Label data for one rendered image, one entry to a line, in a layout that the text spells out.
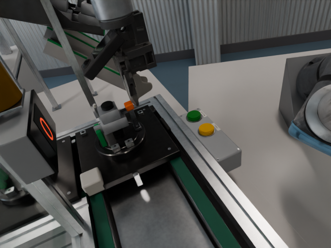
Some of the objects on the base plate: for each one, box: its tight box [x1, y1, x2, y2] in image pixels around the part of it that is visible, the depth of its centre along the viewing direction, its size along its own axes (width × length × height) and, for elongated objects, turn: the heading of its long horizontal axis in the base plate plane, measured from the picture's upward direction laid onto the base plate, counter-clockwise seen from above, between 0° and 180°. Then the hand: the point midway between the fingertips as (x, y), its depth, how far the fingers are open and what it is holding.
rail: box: [148, 94, 289, 248], centre depth 50 cm, size 6×89×11 cm, turn 35°
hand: (133, 102), depth 59 cm, fingers closed
